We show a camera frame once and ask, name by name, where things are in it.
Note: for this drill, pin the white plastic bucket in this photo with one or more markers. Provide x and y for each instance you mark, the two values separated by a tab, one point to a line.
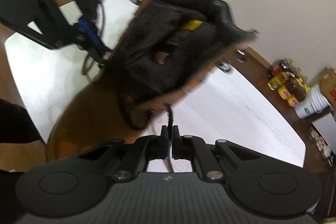
312	103

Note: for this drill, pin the red print cardboard box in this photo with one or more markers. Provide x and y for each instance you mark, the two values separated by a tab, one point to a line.
328	85

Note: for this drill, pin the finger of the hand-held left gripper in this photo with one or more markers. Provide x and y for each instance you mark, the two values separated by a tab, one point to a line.
92	35
86	11

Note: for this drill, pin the white and black cabinet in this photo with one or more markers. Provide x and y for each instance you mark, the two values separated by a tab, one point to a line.
325	124

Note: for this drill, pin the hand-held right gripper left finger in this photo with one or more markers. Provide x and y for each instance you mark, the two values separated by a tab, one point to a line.
166	145

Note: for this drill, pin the row of light shoes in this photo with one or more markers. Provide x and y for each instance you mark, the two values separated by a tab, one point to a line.
321	144

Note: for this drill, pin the row of cooking oil bottles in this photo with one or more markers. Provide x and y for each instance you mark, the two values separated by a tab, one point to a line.
287	82

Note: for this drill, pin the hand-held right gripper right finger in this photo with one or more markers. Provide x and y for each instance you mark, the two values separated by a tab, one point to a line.
175	145

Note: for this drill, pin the brown leather boot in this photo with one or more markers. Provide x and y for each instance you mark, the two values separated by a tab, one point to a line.
162	64

